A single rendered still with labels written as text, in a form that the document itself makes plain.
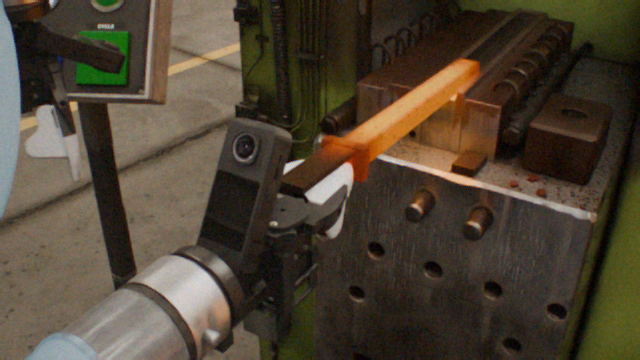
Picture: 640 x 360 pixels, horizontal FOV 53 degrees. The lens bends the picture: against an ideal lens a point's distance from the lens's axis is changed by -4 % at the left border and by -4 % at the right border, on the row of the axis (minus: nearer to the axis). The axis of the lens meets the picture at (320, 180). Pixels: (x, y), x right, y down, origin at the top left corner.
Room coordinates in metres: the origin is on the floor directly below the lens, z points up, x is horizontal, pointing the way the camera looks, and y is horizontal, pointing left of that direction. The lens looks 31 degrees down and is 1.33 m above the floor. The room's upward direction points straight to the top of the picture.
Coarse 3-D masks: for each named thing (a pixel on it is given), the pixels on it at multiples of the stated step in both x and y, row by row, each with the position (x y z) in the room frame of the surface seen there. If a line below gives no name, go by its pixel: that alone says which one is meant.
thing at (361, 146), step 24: (456, 72) 0.81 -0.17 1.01; (408, 96) 0.71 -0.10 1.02; (432, 96) 0.71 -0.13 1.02; (384, 120) 0.64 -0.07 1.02; (408, 120) 0.66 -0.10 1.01; (336, 144) 0.56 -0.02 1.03; (360, 144) 0.56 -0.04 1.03; (384, 144) 0.61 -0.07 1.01; (312, 168) 0.51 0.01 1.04; (336, 168) 0.52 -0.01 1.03; (360, 168) 0.55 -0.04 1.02; (288, 192) 0.48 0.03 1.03
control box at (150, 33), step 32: (64, 0) 0.93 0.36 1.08; (128, 0) 0.91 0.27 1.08; (160, 0) 0.93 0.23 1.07; (160, 32) 0.92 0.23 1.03; (64, 64) 0.88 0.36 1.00; (128, 64) 0.87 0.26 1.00; (160, 64) 0.90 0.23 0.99; (96, 96) 0.85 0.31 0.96; (128, 96) 0.85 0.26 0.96; (160, 96) 0.89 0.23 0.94
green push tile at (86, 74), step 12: (96, 36) 0.89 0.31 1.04; (108, 36) 0.88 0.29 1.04; (120, 36) 0.88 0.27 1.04; (84, 72) 0.86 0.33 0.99; (96, 72) 0.86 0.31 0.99; (120, 72) 0.86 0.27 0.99; (84, 84) 0.86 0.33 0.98; (96, 84) 0.85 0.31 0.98; (108, 84) 0.85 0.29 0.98; (120, 84) 0.85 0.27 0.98
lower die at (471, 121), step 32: (448, 32) 1.07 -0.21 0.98; (480, 32) 1.04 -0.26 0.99; (384, 64) 0.92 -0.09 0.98; (416, 64) 0.89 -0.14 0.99; (448, 64) 0.89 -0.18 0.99; (512, 64) 0.89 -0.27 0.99; (384, 96) 0.83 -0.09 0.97; (480, 96) 0.78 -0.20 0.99; (512, 96) 0.78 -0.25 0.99; (416, 128) 0.80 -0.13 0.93; (448, 128) 0.78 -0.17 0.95; (480, 128) 0.75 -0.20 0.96
